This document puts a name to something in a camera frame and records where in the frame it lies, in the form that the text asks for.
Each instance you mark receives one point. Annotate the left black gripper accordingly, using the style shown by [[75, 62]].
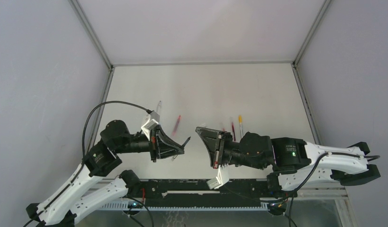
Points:
[[158, 139]]

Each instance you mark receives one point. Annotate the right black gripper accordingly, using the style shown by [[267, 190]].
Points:
[[216, 142]]

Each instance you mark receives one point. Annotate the pink gel pen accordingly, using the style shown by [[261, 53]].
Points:
[[176, 125]]

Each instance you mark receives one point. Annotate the white marker orange tip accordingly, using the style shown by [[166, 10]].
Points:
[[241, 129]]

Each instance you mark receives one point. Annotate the black gel pen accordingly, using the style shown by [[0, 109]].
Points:
[[181, 149]]

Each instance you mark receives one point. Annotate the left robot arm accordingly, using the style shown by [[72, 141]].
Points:
[[69, 204]]

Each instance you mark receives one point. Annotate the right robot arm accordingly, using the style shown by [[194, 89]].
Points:
[[294, 162]]

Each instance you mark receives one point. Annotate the blue capped white marker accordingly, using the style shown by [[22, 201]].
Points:
[[159, 107]]

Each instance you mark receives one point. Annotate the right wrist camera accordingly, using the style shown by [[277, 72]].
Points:
[[220, 179]]

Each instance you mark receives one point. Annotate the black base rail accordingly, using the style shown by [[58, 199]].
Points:
[[195, 193]]

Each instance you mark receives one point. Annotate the white cable tray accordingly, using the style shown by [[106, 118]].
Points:
[[132, 206]]

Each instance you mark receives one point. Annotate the aluminium frame back rail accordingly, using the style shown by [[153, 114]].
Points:
[[202, 63]]

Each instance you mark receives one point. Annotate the aluminium frame left post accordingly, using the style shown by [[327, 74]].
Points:
[[87, 26]]

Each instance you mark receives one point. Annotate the aluminium frame post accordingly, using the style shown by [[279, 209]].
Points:
[[87, 26], [296, 63]]

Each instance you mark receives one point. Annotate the aluminium frame right post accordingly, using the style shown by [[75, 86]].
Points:
[[296, 63]]

